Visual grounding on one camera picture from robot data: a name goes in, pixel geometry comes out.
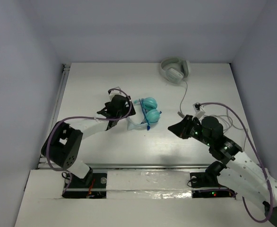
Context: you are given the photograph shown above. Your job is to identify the thin blue headphone cable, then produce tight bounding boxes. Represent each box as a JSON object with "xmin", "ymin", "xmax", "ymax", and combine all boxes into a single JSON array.
[{"xmin": 139, "ymin": 98, "xmax": 163, "ymax": 131}]

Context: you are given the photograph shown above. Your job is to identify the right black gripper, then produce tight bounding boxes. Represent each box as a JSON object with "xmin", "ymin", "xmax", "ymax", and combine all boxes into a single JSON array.
[{"xmin": 167, "ymin": 114, "xmax": 212, "ymax": 147}]

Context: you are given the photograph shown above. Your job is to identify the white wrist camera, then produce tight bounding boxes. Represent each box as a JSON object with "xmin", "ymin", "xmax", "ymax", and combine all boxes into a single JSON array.
[
  {"xmin": 193, "ymin": 103, "xmax": 205, "ymax": 119},
  {"xmin": 108, "ymin": 87, "xmax": 126, "ymax": 101}
]

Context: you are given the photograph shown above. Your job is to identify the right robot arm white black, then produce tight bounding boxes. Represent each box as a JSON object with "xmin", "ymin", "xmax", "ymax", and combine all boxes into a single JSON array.
[{"xmin": 168, "ymin": 115, "xmax": 277, "ymax": 227}]

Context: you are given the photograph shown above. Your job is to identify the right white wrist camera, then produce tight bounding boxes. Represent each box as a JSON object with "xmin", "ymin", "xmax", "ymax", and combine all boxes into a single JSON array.
[{"xmin": 193, "ymin": 103, "xmax": 205, "ymax": 119}]

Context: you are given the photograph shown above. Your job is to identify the white foam cover panel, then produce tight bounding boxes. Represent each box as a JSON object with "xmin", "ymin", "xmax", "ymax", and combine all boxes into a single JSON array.
[{"xmin": 106, "ymin": 170, "xmax": 192, "ymax": 200}]

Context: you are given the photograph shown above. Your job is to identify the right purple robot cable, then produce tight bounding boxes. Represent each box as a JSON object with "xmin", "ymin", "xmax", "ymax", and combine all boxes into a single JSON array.
[{"xmin": 195, "ymin": 102, "xmax": 275, "ymax": 223}]

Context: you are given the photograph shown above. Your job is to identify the left aluminium side rail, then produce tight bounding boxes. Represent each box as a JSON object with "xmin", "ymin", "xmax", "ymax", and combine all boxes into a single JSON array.
[{"xmin": 38, "ymin": 63, "xmax": 70, "ymax": 166}]

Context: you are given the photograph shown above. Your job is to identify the teal cat-ear headphones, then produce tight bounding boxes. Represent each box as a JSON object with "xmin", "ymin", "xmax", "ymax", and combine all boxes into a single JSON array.
[{"xmin": 127, "ymin": 97, "xmax": 162, "ymax": 131}]

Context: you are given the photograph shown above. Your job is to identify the grey white headphones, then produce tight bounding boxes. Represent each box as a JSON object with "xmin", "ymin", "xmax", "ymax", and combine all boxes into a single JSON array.
[{"xmin": 159, "ymin": 57, "xmax": 191, "ymax": 84}]

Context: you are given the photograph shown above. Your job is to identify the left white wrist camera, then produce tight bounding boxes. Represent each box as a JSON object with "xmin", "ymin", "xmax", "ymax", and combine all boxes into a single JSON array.
[{"xmin": 108, "ymin": 87, "xmax": 126, "ymax": 101}]

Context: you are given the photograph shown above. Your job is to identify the grey headphone cable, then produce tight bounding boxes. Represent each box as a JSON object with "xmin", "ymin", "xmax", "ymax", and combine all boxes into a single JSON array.
[{"xmin": 177, "ymin": 80, "xmax": 249, "ymax": 147}]

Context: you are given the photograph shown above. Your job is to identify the aluminium mounting rail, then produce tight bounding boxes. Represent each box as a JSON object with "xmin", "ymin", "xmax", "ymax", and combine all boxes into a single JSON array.
[{"xmin": 78, "ymin": 154, "xmax": 216, "ymax": 168}]

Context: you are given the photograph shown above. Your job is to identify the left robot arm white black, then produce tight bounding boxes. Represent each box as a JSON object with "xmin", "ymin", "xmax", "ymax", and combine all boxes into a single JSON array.
[{"xmin": 41, "ymin": 95, "xmax": 136, "ymax": 186}]

